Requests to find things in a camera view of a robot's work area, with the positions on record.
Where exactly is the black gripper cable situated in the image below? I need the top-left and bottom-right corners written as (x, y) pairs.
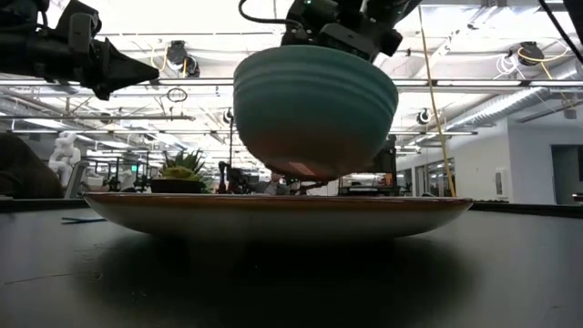
top-left (238, 0), bottom-right (292, 26)

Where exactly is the green succulent plant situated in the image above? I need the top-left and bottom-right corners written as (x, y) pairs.
top-left (159, 149), bottom-right (210, 181)

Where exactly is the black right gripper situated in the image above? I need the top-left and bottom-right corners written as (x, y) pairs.
top-left (280, 0), bottom-right (404, 63)

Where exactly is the black camera rig frame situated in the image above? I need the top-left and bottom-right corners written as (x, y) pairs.
top-left (228, 113), bottom-right (236, 168)

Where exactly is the black monitor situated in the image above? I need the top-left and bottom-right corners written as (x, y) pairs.
top-left (377, 135), bottom-right (398, 174)

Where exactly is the teal handled black fork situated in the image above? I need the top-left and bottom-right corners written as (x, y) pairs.
top-left (61, 216), bottom-right (107, 225)

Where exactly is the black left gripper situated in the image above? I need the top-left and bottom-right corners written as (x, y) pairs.
top-left (0, 0), bottom-right (160, 101)

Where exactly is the pink ceramic plate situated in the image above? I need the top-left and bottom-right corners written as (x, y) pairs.
top-left (83, 190), bottom-right (474, 241)

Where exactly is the teal ribbed bowl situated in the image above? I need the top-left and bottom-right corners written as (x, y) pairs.
top-left (232, 44), bottom-right (400, 182)

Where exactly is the yellow hanging cable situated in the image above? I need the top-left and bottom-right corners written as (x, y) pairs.
top-left (417, 4), bottom-right (457, 198)

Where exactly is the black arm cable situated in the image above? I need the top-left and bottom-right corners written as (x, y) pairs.
top-left (537, 0), bottom-right (583, 65)

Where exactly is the long ceiling light strip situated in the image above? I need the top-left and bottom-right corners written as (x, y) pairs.
top-left (0, 77), bottom-right (583, 88)

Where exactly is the person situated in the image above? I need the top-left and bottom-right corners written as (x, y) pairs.
top-left (252, 171), bottom-right (295, 196)
top-left (0, 131), bottom-right (65, 200)

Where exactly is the black plant pot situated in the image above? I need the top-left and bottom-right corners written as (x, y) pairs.
top-left (149, 178), bottom-right (206, 195)

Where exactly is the silver air duct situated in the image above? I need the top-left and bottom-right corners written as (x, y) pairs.
top-left (448, 87), bottom-right (547, 132)

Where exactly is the black cable loop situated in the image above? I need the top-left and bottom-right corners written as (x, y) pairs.
top-left (166, 87), bottom-right (189, 104)

